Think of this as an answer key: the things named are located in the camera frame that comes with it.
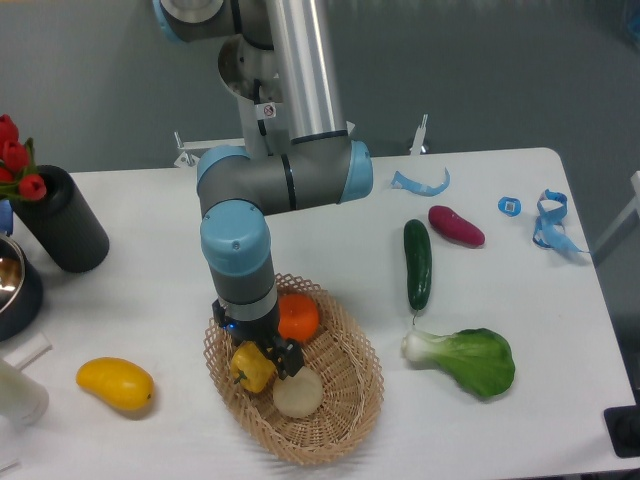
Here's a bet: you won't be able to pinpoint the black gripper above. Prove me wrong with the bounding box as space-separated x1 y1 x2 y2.
212 300 304 380

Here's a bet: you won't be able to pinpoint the yellow bell pepper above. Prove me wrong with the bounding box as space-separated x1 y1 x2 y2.
230 342 276 393

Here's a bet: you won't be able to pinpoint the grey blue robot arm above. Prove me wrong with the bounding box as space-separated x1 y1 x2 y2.
154 1 373 378

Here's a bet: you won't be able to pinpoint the woven wicker basket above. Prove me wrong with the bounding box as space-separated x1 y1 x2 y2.
204 274 384 465

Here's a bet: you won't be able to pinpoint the beige round bun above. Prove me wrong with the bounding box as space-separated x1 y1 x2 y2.
272 366 324 418

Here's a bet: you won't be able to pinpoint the orange fruit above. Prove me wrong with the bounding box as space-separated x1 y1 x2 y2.
278 293 320 342

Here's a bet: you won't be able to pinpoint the yellow mango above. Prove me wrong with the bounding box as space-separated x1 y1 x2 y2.
75 357 155 411

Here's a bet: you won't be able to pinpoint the green cucumber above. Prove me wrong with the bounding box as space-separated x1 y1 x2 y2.
403 219 433 312

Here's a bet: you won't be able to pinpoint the green bok choy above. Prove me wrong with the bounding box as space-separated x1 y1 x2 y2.
401 328 516 399

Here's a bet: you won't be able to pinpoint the blue curved ribbon strip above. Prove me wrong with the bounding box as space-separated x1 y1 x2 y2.
390 168 451 197

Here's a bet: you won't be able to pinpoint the purple sweet potato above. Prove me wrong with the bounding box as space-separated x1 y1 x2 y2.
428 205 485 248

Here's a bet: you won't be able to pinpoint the black cylindrical vase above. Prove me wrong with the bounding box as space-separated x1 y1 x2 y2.
11 165 110 273

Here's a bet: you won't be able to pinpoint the white plastic bottle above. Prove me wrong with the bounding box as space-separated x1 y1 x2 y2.
1 333 52 425

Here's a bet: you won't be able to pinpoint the blue round sticker tag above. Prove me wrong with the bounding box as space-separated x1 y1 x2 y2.
497 196 522 218

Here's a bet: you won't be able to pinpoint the dark metal bowl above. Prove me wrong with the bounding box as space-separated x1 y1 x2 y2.
1 234 43 341

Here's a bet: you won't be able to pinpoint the blue crumpled ribbon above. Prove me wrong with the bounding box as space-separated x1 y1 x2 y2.
532 189 589 254

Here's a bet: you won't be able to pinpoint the red tulip flowers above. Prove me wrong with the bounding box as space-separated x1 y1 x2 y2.
1 114 47 202

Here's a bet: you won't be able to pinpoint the black device at table edge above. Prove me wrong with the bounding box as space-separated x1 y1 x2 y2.
604 405 639 458

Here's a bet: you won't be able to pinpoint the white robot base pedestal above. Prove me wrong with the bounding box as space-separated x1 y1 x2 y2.
218 34 290 157

